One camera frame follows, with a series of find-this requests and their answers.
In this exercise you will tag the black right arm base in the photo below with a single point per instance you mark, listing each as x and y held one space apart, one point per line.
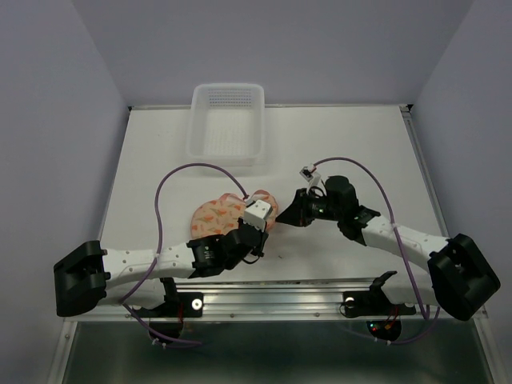
384 324

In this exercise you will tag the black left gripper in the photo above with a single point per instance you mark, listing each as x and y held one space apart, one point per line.
257 250

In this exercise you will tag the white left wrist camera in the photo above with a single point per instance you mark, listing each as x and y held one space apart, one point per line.
260 214

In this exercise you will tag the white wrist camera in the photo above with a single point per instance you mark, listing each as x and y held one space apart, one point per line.
314 181
260 214

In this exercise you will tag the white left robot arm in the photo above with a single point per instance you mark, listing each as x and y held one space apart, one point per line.
90 275

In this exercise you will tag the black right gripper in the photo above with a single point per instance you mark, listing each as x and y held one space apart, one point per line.
296 214

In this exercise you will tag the white perforated plastic basket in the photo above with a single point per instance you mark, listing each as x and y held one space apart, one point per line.
227 127

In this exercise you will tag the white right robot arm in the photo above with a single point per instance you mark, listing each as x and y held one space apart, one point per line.
457 278

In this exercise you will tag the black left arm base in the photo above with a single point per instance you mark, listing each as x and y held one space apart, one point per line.
166 322

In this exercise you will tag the orange floral round laundry bag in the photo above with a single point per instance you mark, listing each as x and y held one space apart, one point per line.
222 215

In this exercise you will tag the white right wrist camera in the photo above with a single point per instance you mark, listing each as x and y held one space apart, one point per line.
314 181

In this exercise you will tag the aluminium mounting rail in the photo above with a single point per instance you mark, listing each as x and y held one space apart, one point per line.
291 300

